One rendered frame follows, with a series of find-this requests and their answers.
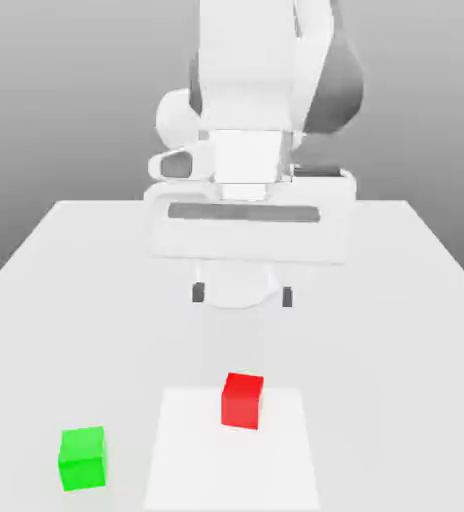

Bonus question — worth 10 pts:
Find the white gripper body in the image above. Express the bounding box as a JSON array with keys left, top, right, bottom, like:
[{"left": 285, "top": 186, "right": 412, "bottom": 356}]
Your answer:
[{"left": 142, "top": 169, "right": 358, "bottom": 266}]

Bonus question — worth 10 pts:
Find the small red cube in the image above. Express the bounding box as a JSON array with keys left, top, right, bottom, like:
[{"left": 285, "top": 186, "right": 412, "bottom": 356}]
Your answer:
[{"left": 220, "top": 371, "right": 265, "bottom": 432}]

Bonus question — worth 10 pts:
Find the small green cube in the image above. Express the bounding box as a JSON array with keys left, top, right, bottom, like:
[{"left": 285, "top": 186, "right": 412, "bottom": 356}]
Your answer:
[{"left": 57, "top": 425, "right": 108, "bottom": 493}]

